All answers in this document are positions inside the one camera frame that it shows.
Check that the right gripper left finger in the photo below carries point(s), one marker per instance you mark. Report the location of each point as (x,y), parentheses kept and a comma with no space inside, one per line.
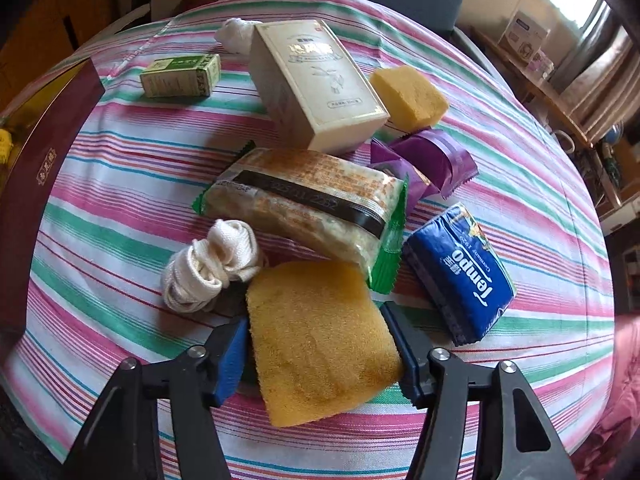
(120,438)

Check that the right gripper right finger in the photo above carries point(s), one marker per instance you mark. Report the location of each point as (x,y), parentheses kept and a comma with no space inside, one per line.
(516,438)

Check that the cream sock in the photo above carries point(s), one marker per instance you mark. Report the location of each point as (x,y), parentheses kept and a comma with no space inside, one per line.
(197,274)

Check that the large yellow sponge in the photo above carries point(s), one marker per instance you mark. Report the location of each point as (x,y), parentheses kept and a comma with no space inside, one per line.
(321,345)

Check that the blue Tempo tissue pack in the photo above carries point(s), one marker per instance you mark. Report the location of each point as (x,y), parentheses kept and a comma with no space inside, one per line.
(462,274)

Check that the purple snack packet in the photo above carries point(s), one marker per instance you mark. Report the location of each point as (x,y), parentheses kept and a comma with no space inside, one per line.
(440,157)
(383,158)

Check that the biscuit pack green edges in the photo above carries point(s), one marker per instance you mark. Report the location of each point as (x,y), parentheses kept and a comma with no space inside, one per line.
(335,207)

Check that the maroon gift box gold lining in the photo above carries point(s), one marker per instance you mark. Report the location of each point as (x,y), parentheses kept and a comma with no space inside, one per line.
(43,128)

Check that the wooden desk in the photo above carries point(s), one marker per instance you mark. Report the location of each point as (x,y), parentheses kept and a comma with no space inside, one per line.
(537,87)

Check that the striped bed sheet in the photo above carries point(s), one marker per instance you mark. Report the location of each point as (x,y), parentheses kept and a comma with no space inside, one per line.
(122,205)

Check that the small yellow sponge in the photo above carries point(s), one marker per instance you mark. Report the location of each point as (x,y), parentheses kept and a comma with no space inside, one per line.
(413,102)

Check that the small green box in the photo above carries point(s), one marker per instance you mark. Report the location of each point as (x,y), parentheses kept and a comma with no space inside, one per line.
(191,76)

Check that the beige curtain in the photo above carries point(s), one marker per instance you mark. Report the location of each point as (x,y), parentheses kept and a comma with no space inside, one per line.
(598,81)

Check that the pink small box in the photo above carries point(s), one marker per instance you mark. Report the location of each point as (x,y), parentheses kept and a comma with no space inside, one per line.
(540,65)

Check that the white cardboard box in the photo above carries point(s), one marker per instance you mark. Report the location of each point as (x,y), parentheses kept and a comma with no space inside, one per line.
(523,37)

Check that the cream medicine box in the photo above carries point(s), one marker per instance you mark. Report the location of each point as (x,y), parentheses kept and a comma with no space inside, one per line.
(312,88)

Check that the white rolled sock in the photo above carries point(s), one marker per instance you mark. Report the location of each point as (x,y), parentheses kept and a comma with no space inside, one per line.
(236,34)

